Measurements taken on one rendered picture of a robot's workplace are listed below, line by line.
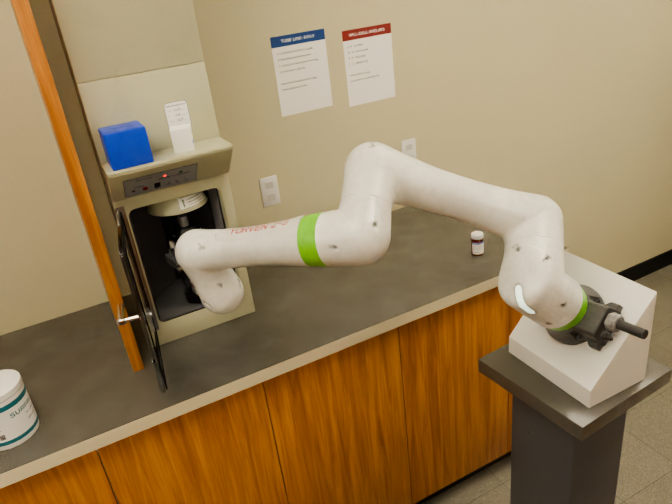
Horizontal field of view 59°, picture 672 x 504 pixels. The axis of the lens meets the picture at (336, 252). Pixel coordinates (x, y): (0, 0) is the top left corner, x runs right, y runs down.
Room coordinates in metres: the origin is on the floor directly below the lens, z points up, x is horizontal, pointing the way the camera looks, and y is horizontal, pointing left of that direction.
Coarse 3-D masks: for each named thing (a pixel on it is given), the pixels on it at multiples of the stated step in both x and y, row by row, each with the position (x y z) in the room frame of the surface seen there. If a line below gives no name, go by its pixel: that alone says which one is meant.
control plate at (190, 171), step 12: (180, 168) 1.48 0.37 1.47; (192, 168) 1.50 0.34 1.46; (132, 180) 1.43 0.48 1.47; (144, 180) 1.45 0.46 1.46; (156, 180) 1.47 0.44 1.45; (168, 180) 1.49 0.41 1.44; (180, 180) 1.52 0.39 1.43; (192, 180) 1.54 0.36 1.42; (132, 192) 1.47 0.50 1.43; (144, 192) 1.49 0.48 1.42
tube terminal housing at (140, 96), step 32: (192, 64) 1.61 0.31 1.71; (96, 96) 1.50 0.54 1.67; (128, 96) 1.53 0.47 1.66; (160, 96) 1.56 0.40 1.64; (192, 96) 1.60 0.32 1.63; (96, 128) 1.49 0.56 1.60; (160, 128) 1.56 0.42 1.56; (160, 192) 1.54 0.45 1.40; (192, 192) 1.57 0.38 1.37; (224, 192) 1.61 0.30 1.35; (192, 320) 1.54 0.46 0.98; (224, 320) 1.58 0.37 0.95
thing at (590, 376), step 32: (576, 256) 1.29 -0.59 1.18; (608, 288) 1.16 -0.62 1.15; (640, 288) 1.11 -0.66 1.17; (640, 320) 1.06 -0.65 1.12; (512, 352) 1.24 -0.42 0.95; (544, 352) 1.15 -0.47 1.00; (576, 352) 1.10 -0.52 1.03; (608, 352) 1.05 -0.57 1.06; (640, 352) 1.07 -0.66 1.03; (576, 384) 1.05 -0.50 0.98; (608, 384) 1.03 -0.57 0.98
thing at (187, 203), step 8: (200, 192) 1.65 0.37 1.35; (168, 200) 1.58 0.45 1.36; (176, 200) 1.58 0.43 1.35; (184, 200) 1.59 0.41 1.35; (192, 200) 1.60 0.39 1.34; (200, 200) 1.62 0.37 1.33; (152, 208) 1.59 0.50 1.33; (160, 208) 1.58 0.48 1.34; (168, 208) 1.57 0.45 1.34; (176, 208) 1.57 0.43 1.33; (184, 208) 1.58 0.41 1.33; (192, 208) 1.59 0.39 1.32
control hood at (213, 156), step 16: (208, 144) 1.54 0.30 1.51; (224, 144) 1.52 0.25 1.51; (160, 160) 1.44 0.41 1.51; (176, 160) 1.45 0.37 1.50; (192, 160) 1.48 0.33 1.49; (208, 160) 1.51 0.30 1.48; (224, 160) 1.54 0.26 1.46; (112, 176) 1.39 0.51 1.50; (128, 176) 1.41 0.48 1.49; (208, 176) 1.56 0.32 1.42; (112, 192) 1.43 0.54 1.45
